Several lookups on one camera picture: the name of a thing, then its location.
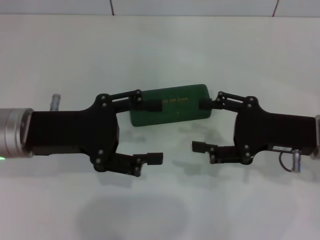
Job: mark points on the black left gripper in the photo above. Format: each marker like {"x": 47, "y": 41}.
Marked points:
{"x": 75, "y": 132}

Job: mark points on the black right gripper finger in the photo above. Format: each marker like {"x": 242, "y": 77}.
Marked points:
{"x": 155, "y": 158}
{"x": 152, "y": 105}

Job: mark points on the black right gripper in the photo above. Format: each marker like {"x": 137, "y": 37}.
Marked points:
{"x": 275, "y": 132}

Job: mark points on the green glasses case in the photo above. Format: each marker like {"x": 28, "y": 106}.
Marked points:
{"x": 180, "y": 112}

